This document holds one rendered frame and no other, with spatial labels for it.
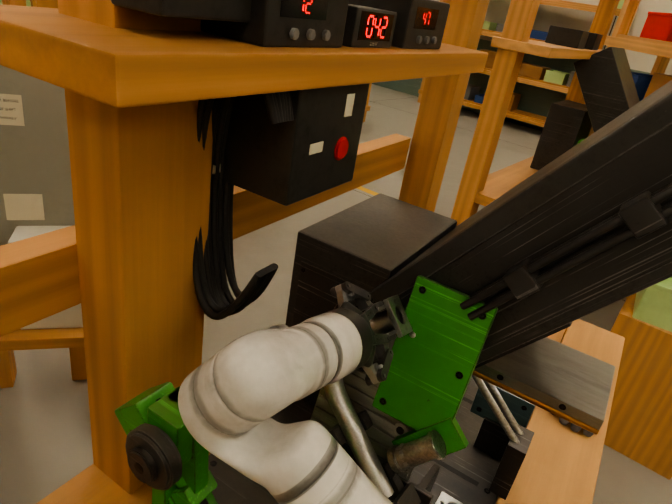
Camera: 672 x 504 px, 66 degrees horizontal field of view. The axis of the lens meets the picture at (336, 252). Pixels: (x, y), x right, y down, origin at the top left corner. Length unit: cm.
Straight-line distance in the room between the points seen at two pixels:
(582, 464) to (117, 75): 100
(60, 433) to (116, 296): 161
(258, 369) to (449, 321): 37
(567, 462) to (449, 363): 44
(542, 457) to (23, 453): 174
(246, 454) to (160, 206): 32
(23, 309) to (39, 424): 162
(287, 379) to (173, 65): 27
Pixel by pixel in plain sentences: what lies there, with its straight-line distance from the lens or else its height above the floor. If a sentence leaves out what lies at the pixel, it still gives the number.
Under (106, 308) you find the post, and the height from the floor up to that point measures 121.
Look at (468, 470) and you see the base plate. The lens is 101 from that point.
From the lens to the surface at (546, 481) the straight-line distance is 106.
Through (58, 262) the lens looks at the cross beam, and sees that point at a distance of 72.
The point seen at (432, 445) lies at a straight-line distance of 74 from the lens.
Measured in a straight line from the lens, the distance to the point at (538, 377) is 87.
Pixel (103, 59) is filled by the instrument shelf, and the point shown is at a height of 153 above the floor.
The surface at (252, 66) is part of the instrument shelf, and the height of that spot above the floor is 153.
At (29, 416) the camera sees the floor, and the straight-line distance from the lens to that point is 236.
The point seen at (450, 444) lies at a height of 108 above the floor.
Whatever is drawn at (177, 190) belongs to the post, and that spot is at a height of 136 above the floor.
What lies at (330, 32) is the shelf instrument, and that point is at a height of 156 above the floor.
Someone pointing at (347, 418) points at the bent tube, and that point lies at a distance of 78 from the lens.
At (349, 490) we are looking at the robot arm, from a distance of 47.
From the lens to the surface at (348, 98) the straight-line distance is 72.
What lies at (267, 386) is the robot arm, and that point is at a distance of 42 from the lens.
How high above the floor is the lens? 160
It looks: 26 degrees down
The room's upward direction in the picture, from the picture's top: 10 degrees clockwise
